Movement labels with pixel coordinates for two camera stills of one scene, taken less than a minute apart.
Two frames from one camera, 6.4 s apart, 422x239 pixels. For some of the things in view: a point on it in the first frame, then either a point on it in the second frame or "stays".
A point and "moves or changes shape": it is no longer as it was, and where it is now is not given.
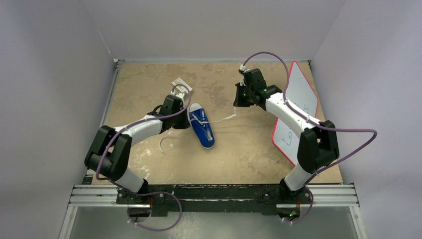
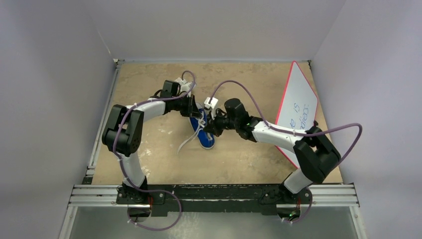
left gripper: (185, 124) to (191, 110)
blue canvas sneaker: (200, 123) stays
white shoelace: (194, 117) moves or changes shape
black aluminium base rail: (191, 199) stays
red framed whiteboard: (300, 94) stays
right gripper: (239, 97) to (215, 123)
